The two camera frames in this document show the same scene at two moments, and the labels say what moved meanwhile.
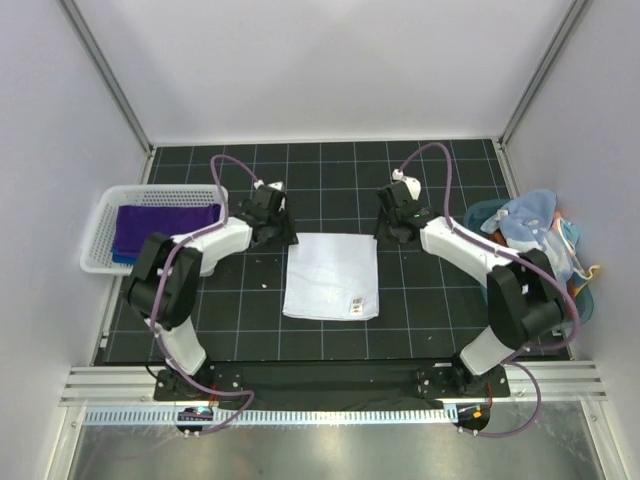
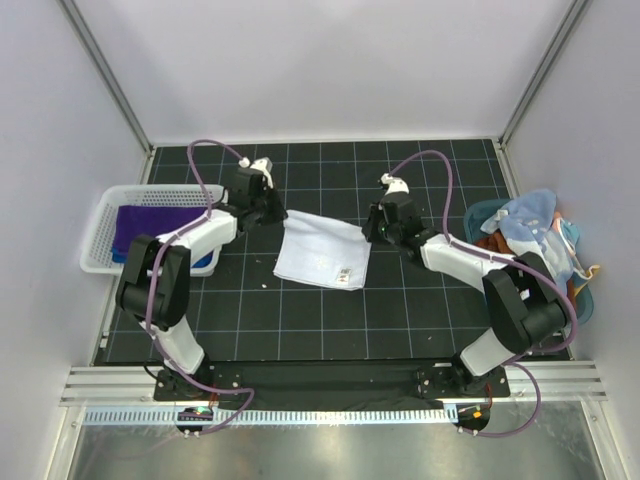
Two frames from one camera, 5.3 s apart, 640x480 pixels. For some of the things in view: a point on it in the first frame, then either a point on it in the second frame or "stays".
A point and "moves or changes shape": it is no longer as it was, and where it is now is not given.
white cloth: [332, 276] moves or changes shape
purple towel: [133, 222] stays
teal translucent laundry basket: [475, 217] stays
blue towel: [123, 258] stays
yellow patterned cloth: [590, 271] stays
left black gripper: [289, 236] -> [278, 213]
